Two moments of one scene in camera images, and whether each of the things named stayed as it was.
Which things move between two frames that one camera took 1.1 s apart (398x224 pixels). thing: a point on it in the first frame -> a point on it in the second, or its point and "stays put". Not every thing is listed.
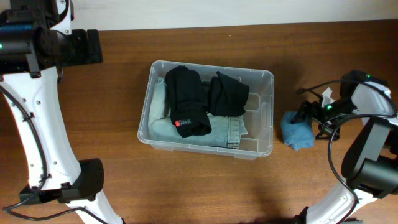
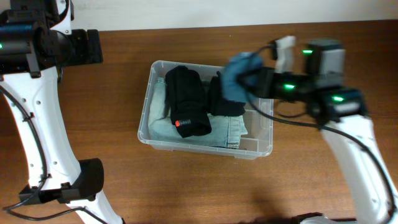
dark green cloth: [227, 97] stays put
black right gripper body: [322, 114] -> [267, 82]
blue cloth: [297, 135] -> [232, 88]
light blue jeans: [225, 131] stays put
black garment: [188, 102] stays put
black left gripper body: [82, 46] stays put
